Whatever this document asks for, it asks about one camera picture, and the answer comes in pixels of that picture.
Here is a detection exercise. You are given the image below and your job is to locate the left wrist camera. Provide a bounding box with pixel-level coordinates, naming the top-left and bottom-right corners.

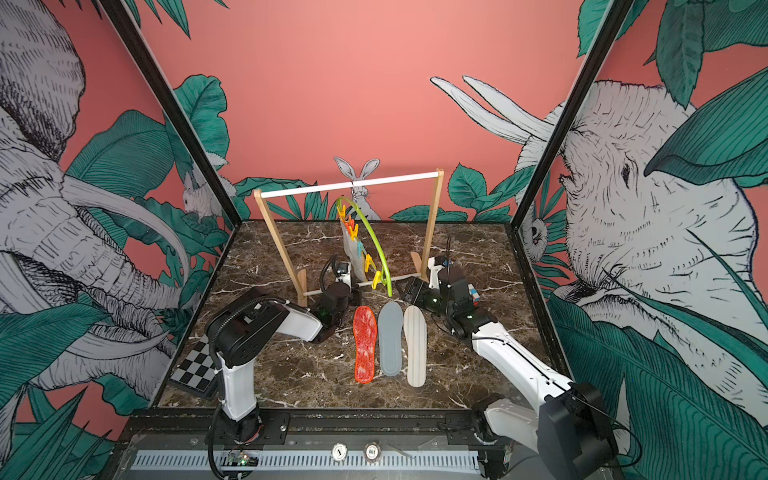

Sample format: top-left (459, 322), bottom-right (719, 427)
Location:
top-left (331, 260), bottom-right (353, 288)

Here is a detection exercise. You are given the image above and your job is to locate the black frame post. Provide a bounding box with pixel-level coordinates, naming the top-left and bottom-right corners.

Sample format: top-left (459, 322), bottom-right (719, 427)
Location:
top-left (511, 0), bottom-right (633, 231)
top-left (99, 0), bottom-right (242, 228)

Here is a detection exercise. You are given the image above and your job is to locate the left black frame post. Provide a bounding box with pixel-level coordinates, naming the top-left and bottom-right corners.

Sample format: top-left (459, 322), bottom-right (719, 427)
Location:
top-left (99, 0), bottom-right (242, 228)

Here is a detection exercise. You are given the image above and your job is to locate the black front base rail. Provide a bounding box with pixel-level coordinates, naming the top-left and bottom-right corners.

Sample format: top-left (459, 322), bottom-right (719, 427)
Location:
top-left (120, 399), bottom-right (555, 449)

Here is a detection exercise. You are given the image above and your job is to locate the orange-edged felt insole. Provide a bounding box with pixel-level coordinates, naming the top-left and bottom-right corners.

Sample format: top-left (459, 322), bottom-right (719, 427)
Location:
top-left (353, 306), bottom-right (378, 384)

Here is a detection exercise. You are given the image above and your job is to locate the small green circuit board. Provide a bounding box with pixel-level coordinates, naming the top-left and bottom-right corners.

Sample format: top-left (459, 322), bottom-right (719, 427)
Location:
top-left (223, 451), bottom-right (259, 468)

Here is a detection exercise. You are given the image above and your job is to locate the multicoloured puzzle cube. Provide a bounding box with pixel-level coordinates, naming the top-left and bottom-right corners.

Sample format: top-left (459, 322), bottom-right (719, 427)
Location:
top-left (469, 284), bottom-right (480, 304)

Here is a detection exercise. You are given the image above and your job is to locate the round gauge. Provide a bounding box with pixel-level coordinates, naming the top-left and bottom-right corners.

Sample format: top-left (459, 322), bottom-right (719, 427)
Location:
top-left (331, 443), bottom-right (348, 462)
top-left (364, 442), bottom-right (381, 463)

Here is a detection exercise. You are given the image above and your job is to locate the grey bubbled foam insole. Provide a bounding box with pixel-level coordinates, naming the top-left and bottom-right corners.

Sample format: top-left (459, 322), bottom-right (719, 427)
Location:
top-left (378, 301), bottom-right (404, 377)

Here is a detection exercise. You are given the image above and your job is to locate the yellow-edged felt insole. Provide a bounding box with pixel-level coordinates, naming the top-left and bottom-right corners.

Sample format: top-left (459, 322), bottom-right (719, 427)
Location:
top-left (344, 240), bottom-right (366, 282)

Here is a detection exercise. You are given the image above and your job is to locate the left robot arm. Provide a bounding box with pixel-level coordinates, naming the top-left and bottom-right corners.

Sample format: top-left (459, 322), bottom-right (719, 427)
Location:
top-left (206, 255), bottom-right (358, 445)

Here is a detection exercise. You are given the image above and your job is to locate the white embossed foam insole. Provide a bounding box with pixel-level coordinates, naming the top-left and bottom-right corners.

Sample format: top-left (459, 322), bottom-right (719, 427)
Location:
top-left (341, 223), bottom-right (361, 264)

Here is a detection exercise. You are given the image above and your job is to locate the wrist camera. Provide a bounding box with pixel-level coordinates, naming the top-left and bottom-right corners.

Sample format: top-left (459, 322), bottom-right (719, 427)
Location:
top-left (331, 260), bottom-right (353, 288)
top-left (427, 255), bottom-right (451, 289)

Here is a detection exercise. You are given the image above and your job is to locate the right round gauge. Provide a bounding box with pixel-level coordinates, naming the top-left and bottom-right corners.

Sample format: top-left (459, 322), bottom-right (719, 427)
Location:
top-left (364, 442), bottom-right (381, 463)

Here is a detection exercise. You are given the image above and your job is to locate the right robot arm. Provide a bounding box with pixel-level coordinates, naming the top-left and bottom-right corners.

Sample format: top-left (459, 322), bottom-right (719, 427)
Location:
top-left (396, 267), bottom-right (619, 479)

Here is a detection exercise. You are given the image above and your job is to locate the left round gauge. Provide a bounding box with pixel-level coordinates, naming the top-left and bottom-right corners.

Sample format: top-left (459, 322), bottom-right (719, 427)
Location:
top-left (331, 443), bottom-right (348, 462)

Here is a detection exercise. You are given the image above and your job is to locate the white perforated vent strip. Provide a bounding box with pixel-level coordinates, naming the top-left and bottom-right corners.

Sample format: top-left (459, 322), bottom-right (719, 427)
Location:
top-left (130, 450), bottom-right (480, 473)

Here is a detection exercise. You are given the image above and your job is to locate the checkerboard calibration plate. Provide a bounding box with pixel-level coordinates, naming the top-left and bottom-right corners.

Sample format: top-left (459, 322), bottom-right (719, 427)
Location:
top-left (169, 335), bottom-right (218, 400)

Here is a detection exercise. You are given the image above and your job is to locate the wooden hanger rack frame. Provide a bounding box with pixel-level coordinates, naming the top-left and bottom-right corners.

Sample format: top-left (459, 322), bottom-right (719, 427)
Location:
top-left (253, 168), bottom-right (445, 307)

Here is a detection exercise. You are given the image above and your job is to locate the right black frame post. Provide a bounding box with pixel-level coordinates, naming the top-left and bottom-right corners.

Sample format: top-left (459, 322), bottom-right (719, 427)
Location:
top-left (511, 0), bottom-right (633, 231)

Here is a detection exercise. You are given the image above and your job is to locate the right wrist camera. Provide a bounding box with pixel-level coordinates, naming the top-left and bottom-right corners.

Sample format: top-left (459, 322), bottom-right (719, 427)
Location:
top-left (427, 255), bottom-right (451, 289)

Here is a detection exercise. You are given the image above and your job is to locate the white striped fabric insole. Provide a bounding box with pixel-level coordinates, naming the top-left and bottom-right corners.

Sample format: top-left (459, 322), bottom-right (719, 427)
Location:
top-left (404, 305), bottom-right (427, 387)

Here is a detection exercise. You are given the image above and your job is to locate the green clothes hanger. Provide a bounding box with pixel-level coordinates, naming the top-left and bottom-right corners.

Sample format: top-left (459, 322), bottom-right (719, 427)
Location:
top-left (335, 196), bottom-right (393, 297)

